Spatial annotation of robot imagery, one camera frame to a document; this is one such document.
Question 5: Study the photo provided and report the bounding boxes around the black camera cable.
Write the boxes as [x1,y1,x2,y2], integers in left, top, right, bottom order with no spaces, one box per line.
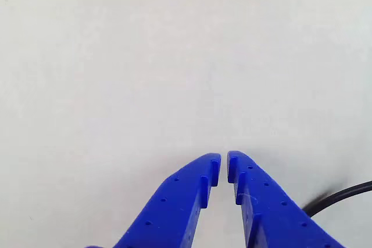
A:
[301,180,372,218]

